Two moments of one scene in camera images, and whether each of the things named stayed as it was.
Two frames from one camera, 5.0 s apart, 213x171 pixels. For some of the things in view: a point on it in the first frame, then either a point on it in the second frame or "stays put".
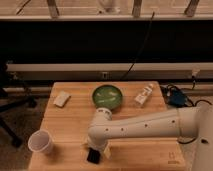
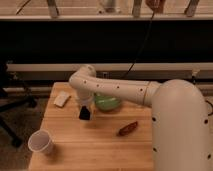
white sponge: (62, 99) stays put
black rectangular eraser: (93, 155) → (84, 113)
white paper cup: (40, 141) stays put
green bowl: (107, 96) stays put
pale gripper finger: (107, 152) → (92, 111)
